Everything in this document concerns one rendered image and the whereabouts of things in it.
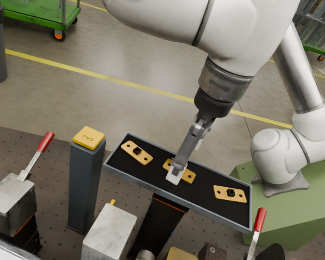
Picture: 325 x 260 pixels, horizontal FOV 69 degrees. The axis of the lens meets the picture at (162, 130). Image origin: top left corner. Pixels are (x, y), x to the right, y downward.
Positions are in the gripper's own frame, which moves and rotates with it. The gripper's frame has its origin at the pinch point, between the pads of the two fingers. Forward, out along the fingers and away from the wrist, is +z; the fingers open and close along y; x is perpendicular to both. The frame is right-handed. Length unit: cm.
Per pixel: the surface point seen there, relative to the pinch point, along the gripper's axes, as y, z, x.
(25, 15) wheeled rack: -189, 92, -291
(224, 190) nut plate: -2.0, 3.8, 12.2
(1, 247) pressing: 31.5, 19.7, -24.8
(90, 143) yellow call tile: 7.2, 4.1, -22.4
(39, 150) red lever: 13.4, 9.2, -32.8
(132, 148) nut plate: 1.8, 3.8, -13.2
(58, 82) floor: -136, 120, -179
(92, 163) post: 8.2, 9.7, -20.5
